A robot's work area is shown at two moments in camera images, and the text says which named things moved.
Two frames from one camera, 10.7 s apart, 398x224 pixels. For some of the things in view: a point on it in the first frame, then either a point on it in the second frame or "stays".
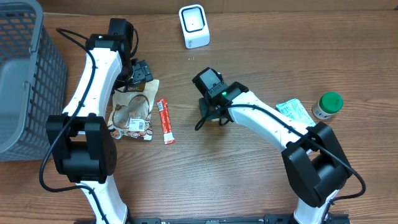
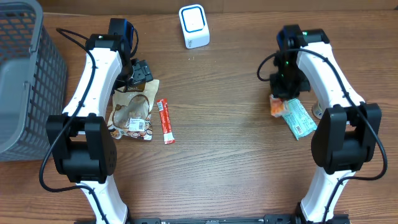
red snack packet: [168, 133] stays
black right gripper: [206, 106] -> [288, 90]
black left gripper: [142, 72] stays
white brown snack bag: [130, 116] stays
